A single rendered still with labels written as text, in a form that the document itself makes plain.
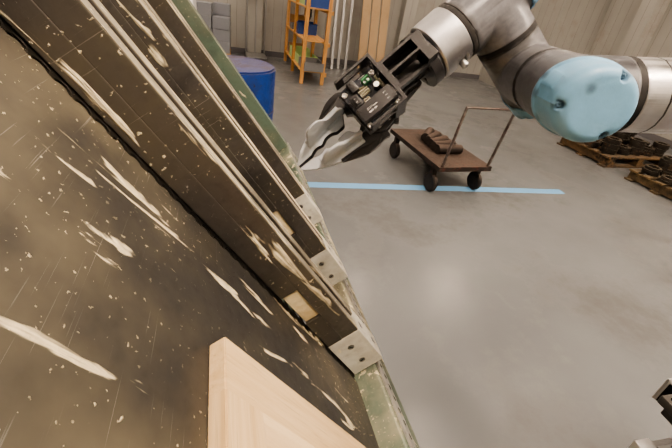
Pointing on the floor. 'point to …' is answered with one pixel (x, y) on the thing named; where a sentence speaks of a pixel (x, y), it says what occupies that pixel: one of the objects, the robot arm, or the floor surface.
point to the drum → (258, 79)
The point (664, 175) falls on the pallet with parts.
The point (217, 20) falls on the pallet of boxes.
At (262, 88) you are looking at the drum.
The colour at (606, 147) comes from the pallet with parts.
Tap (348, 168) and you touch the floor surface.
